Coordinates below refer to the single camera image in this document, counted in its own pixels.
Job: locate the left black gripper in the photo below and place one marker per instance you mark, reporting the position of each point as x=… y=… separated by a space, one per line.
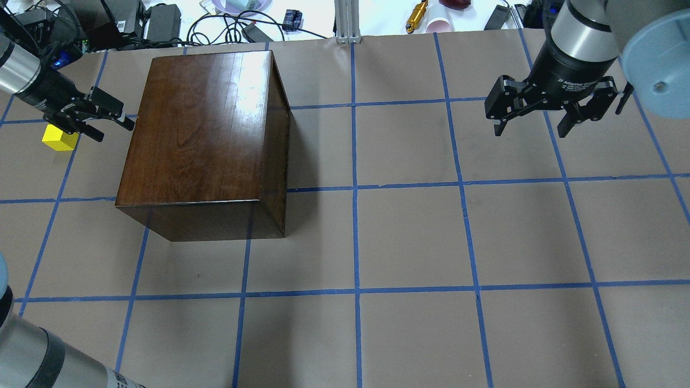
x=47 y=89

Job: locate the aluminium frame post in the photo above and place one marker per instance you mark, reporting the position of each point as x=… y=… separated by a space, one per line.
x=347 y=22

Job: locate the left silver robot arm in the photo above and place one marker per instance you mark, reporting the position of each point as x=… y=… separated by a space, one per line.
x=31 y=78

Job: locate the dark wooden drawer cabinet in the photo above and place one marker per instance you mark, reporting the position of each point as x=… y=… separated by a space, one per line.
x=208 y=157

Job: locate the gold cylinder tool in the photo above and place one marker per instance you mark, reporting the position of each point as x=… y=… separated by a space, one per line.
x=417 y=14

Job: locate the black power brick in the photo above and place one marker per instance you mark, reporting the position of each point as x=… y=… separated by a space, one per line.
x=163 y=22

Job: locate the pink cup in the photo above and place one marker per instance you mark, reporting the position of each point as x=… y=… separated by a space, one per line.
x=438 y=25

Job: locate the yellow wooden block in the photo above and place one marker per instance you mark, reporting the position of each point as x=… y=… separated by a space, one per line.
x=59 y=140

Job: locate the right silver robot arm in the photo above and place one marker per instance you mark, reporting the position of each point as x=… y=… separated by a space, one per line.
x=650 y=39

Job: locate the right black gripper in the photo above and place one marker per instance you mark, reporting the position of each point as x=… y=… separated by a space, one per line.
x=566 y=73

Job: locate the purple plate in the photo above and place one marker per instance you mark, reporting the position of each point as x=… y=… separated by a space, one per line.
x=237 y=7

